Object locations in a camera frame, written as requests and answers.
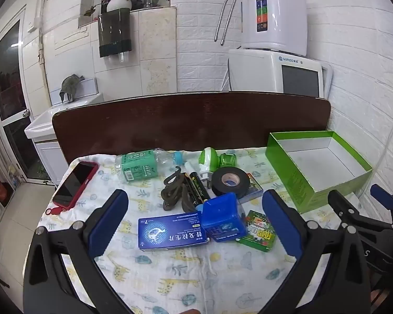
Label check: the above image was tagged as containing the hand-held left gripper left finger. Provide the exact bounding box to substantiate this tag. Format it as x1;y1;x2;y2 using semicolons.
23;189;141;314

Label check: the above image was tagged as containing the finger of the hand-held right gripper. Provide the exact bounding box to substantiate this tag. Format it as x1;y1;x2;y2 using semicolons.
371;184;393;233
327;190;380;239

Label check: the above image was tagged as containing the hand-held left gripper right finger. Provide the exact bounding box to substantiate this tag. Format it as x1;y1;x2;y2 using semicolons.
259;189;372;314

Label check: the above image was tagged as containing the small green printed box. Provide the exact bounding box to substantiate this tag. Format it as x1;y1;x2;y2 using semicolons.
236;210;277;252

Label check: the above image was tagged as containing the colourful card box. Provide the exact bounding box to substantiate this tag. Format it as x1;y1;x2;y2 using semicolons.
237;172;264;203

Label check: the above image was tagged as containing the green cardboard box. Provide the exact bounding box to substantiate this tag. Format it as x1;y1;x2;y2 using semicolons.
265;131;374;215

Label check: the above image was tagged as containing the blue plastic box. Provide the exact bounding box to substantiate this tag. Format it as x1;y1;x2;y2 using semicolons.
203;192;247;243

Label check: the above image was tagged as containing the clear bottle green label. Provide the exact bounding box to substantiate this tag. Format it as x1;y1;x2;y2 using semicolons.
113;148;188;183

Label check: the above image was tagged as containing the blue medicine box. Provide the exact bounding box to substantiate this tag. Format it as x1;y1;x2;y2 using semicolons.
138;211;211;251

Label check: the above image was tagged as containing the black tape roll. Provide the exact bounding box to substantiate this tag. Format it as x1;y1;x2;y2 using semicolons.
211;167;251;200

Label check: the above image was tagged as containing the black pen green label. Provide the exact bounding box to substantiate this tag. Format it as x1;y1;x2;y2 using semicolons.
182;173;199;212

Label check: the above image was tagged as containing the black marker white cap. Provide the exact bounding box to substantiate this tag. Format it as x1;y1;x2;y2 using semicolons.
184;163;211;211

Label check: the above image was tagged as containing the green mosquito repellent heater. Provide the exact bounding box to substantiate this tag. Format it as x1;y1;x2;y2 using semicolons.
198;148;238;190

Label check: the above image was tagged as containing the red smartphone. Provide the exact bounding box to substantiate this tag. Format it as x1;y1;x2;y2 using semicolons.
52;161;99;209

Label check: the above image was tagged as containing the white sink cabinet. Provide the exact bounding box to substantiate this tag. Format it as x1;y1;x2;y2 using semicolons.
34;139;69;187

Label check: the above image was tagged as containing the dark wooden board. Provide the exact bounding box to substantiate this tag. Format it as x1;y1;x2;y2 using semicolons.
52;91;331;171

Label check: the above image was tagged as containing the white countertop appliance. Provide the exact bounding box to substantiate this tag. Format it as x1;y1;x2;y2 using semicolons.
228;48;333;99

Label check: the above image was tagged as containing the glass door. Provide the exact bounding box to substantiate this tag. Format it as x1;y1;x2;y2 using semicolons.
0;7;31;184

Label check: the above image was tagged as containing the beige stone slab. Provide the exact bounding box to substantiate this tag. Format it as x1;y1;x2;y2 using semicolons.
138;7;177;94

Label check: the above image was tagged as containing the white water purifier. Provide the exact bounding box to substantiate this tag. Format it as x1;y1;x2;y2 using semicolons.
241;0;308;56

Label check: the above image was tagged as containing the white plant pot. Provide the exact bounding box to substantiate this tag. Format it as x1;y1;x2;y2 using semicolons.
106;0;132;13

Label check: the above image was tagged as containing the white wall pipe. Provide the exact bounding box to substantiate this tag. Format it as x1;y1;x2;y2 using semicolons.
39;0;53;89

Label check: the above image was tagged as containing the metal hose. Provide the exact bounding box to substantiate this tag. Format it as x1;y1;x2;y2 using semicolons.
220;0;254;46
214;0;253;42

